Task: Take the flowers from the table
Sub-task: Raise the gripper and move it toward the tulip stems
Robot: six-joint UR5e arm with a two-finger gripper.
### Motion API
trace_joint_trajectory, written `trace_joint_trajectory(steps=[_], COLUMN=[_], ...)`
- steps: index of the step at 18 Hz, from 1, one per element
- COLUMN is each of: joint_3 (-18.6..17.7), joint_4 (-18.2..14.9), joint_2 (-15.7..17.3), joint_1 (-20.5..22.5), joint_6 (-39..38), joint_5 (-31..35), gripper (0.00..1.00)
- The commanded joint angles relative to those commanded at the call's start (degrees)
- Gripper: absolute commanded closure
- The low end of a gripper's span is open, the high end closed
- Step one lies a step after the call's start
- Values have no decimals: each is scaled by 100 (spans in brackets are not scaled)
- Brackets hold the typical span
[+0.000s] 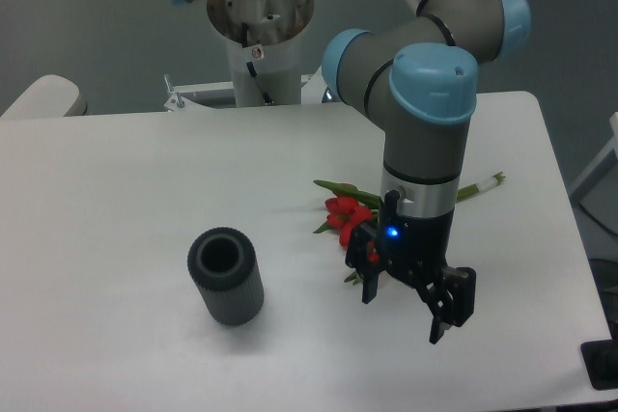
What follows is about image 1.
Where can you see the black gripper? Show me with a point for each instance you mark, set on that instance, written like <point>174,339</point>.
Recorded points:
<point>413,251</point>

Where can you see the red tulip bouquet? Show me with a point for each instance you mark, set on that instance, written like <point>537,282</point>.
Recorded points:
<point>350,206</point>

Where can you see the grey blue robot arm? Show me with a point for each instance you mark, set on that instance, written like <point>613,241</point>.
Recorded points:
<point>417,83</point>

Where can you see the dark grey ribbed vase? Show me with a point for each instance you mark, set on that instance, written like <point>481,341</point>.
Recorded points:
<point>223,265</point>

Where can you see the black box at table edge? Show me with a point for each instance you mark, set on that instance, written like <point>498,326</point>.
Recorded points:
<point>600,360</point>

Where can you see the beige chair armrest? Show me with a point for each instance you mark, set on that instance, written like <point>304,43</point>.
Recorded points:
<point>50,96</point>

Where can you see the white furniture frame right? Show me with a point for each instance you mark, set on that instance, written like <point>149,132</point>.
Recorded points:
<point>597,168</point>

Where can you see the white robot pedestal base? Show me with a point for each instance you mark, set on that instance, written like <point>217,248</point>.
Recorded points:
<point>263,41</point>

